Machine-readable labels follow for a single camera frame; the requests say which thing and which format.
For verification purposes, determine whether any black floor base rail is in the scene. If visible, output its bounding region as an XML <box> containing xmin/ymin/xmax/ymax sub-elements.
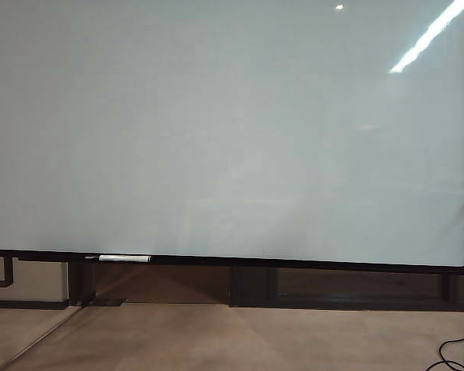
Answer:
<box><xmin>0</xmin><ymin>298</ymin><xmax>71</xmax><ymax>311</ymax></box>

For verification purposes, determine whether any white glass whiteboard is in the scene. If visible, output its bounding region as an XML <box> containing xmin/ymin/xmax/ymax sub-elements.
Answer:
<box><xmin>0</xmin><ymin>0</ymin><xmax>464</xmax><ymax>268</ymax></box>

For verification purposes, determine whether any black floor foot plate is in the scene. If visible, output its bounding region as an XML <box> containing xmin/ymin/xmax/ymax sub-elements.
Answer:
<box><xmin>95</xmin><ymin>296</ymin><xmax>128</xmax><ymax>308</ymax></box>

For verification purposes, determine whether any black floor cable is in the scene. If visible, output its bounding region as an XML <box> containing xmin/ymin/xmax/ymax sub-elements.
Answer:
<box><xmin>438</xmin><ymin>335</ymin><xmax>464</xmax><ymax>371</ymax></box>

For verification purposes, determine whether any white whiteboard marker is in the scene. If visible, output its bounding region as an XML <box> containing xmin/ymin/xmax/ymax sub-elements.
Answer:
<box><xmin>84</xmin><ymin>254</ymin><xmax>153</xmax><ymax>265</ymax></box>

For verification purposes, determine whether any black whiteboard stand leg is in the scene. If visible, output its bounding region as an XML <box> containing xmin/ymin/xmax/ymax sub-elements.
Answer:
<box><xmin>67</xmin><ymin>261</ymin><xmax>98</xmax><ymax>307</ymax></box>

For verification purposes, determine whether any metal floor strip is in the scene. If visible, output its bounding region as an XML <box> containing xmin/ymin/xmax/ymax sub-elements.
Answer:
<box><xmin>0</xmin><ymin>305</ymin><xmax>83</xmax><ymax>370</ymax></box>

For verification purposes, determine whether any glass partition frame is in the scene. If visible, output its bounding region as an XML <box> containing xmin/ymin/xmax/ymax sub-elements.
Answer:
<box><xmin>229</xmin><ymin>265</ymin><xmax>464</xmax><ymax>311</ymax></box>

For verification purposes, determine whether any black pipe bracket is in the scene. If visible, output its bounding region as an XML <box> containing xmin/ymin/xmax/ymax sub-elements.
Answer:
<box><xmin>0</xmin><ymin>253</ymin><xmax>15</xmax><ymax>289</ymax></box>

